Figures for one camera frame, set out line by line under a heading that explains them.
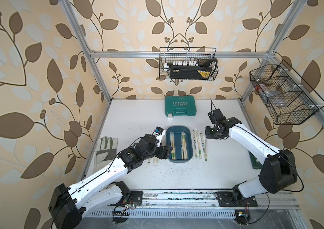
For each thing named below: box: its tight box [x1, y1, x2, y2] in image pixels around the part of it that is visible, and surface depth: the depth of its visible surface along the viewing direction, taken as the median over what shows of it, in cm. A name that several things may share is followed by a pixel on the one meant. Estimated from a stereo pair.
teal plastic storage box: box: [165, 125, 194, 163], surface depth 96 cm
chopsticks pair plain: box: [195, 128, 203, 160], surface depth 96 cm
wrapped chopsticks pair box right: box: [181, 131, 188, 160], surface depth 95 cm
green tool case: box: [164, 95, 197, 118], surface depth 114 cm
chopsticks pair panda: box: [192, 129, 199, 158], surface depth 98 cm
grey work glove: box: [93, 136, 119, 167], surface depth 96 cm
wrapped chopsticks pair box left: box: [170, 132, 176, 160], surface depth 96 cm
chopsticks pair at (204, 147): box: [199, 132, 208, 162], surface depth 95 cm
